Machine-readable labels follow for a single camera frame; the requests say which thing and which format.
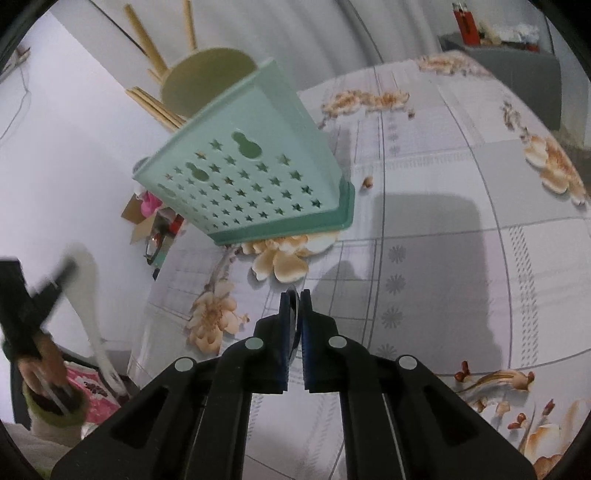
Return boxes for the person's left forearm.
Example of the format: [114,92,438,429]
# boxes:
[21,381,92,449]

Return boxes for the red thermos bottle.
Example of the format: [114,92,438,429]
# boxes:
[452,1,477,46]

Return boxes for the pink printed cloth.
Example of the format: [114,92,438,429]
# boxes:
[65,364,122,426]

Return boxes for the brown cardboard box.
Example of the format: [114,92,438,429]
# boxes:
[121,194,160,245]

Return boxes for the bunch of wooden chopsticks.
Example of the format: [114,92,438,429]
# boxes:
[122,0,199,132]

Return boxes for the white curtain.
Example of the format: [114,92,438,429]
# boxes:
[88,0,384,100]
[344,0,462,68]

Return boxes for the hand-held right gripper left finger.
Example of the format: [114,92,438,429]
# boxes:
[48,291,293,480]

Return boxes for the person's left hand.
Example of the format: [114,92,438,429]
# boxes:
[20,331,68,394]

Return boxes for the teal paper bag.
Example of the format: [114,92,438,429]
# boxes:
[143,226,177,269]

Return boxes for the grey cabinet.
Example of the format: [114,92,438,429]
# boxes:
[438,32,563,131]

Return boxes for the mint green utensil basket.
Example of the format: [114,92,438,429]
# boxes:
[132,58,356,245]

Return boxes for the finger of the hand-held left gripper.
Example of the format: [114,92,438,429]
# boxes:
[28,258,80,325]

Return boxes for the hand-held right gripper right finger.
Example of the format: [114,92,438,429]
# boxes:
[299,289,539,480]

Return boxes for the white packets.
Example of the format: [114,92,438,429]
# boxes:
[496,23,541,47]

